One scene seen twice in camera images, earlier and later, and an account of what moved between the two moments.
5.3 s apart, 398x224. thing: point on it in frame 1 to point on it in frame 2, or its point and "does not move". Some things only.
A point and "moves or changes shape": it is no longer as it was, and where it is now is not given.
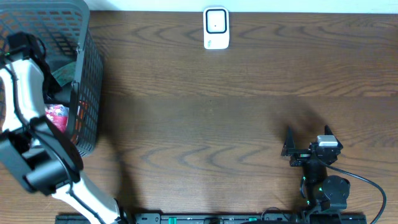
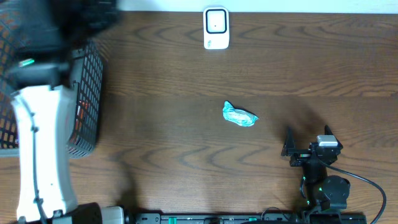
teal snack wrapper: [65, 74] moves or changes shape
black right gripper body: [305, 152] does not move
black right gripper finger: [328, 130] does not move
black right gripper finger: [289, 143] does not move
